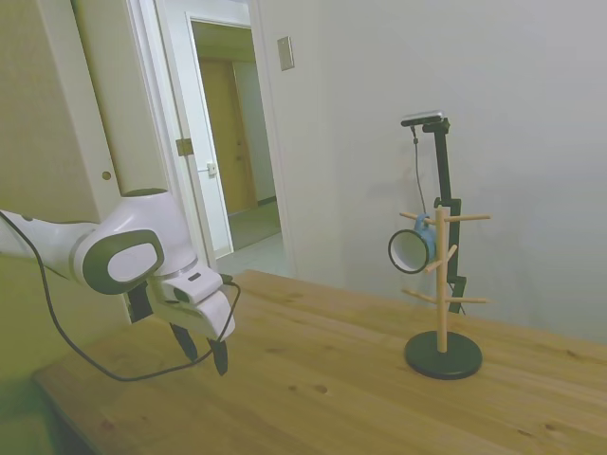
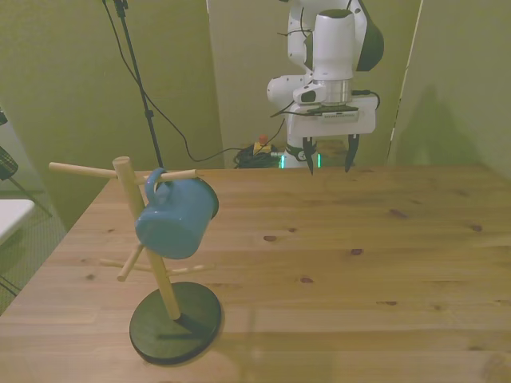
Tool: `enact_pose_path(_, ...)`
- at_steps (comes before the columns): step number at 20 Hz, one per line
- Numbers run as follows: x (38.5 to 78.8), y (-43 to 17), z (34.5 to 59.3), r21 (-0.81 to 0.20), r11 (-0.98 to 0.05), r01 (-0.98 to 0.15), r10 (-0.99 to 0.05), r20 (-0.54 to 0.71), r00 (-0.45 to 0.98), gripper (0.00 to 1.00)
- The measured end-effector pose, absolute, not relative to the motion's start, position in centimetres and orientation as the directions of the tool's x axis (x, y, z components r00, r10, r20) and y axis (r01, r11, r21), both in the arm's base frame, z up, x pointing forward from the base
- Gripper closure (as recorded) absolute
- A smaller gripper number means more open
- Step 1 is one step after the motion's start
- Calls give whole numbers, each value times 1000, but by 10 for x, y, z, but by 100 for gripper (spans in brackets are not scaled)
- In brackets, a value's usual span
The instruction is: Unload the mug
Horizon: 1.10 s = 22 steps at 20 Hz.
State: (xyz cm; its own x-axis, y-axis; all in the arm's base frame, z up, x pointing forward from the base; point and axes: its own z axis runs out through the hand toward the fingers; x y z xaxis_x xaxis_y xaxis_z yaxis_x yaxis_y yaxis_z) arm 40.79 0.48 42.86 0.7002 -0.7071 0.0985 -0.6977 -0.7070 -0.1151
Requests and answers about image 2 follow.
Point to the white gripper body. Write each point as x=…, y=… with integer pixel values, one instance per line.
x=339, y=128

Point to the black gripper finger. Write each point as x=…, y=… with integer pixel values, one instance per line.
x=352, y=151
x=310, y=153

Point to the blue enamel mug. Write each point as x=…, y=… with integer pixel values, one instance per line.
x=171, y=223

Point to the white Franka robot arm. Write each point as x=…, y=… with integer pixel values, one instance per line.
x=333, y=44

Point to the yellow emergency stop box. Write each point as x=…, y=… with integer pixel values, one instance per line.
x=261, y=147

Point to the white side table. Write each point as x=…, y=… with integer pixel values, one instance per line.
x=12, y=215

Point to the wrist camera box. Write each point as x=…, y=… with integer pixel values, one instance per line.
x=339, y=116

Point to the black camera stand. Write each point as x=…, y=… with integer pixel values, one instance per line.
x=152, y=131

